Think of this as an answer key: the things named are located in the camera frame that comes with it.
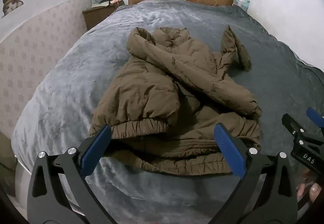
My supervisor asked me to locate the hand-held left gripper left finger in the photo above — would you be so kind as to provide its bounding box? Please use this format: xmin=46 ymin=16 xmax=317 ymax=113
xmin=27 ymin=125 xmax=113 ymax=224

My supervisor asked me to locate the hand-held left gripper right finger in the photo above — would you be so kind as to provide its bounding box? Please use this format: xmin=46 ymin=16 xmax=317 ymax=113
xmin=210 ymin=123 xmax=298 ymax=224

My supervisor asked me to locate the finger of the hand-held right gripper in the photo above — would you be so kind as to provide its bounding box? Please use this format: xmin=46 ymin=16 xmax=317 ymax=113
xmin=306 ymin=108 xmax=324 ymax=136
xmin=282 ymin=113 xmax=324 ymax=148

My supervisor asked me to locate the brown puffer jacket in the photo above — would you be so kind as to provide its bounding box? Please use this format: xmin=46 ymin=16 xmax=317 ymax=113
xmin=88 ymin=26 xmax=262 ymax=176

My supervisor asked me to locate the person's right hand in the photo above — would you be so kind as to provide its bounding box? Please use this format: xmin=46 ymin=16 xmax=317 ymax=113
xmin=297 ymin=180 xmax=322 ymax=202

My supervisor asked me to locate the grey plush blanket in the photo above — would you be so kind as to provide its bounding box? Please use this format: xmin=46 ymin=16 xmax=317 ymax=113
xmin=11 ymin=0 xmax=324 ymax=224

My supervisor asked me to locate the wooden nightstand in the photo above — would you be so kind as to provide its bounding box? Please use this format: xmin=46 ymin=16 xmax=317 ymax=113
xmin=82 ymin=0 xmax=125 ymax=31

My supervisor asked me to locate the checked pillow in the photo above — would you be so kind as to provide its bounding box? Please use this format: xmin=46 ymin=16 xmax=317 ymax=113
xmin=232 ymin=0 xmax=250 ymax=11

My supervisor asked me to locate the hat cat wall sticker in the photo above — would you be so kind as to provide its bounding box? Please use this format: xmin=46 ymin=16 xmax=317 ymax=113
xmin=2 ymin=0 xmax=24 ymax=18

